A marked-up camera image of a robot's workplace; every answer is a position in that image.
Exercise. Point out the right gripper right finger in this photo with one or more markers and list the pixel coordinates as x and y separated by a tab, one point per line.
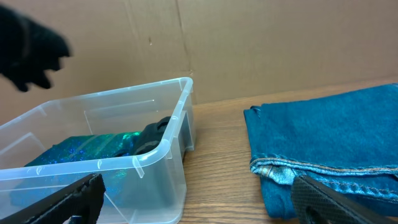
316	203

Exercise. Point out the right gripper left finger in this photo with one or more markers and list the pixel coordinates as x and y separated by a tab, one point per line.
79	202

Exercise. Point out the blue green sequin cloth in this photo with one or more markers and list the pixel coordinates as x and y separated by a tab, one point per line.
82	148

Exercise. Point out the black cloth with grey band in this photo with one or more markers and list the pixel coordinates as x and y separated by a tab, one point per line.
145	141

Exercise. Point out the small black cloth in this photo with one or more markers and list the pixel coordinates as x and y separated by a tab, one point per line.
28	49

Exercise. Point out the folded blue denim jeans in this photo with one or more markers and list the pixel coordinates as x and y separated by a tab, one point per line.
348	142

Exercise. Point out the clear plastic storage bin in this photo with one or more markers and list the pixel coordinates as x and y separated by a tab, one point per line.
155	188

